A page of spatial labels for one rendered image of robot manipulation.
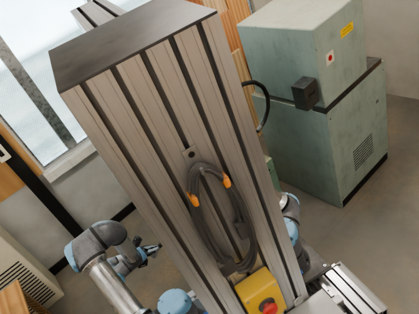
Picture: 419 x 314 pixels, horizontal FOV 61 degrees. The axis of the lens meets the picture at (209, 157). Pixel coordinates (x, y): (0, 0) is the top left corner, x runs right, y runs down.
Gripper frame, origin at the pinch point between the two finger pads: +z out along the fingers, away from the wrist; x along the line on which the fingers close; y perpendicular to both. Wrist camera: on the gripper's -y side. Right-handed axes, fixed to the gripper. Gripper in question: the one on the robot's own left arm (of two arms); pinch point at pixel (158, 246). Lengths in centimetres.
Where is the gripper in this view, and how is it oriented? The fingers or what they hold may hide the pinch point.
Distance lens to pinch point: 208.3
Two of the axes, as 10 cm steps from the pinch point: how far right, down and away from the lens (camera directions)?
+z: 8.2, -1.5, 5.5
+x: 5.7, 2.8, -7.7
